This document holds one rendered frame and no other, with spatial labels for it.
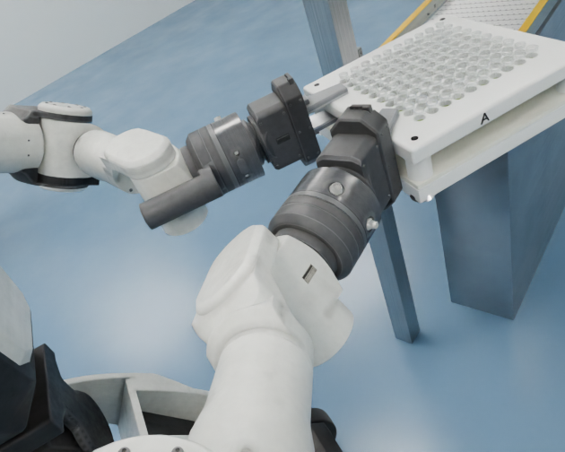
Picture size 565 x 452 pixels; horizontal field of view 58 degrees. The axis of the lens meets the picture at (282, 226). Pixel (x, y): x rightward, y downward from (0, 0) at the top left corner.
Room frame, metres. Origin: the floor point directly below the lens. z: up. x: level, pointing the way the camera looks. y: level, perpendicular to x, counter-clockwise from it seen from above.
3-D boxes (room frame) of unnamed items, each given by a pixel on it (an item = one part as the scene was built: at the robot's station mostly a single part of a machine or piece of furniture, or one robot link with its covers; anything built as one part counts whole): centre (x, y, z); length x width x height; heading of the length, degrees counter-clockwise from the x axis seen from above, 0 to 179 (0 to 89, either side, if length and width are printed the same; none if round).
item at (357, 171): (0.41, -0.08, 1.07); 0.12 x 0.10 x 0.13; 134
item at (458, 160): (0.56, -0.24, 1.02); 0.24 x 0.24 x 0.02; 12
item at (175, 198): (0.56, 0.09, 1.06); 0.11 x 0.11 x 0.11; 4
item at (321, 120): (0.59, -0.11, 1.05); 0.06 x 0.03 x 0.02; 94
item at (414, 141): (0.56, -0.24, 1.07); 0.25 x 0.24 x 0.02; 12
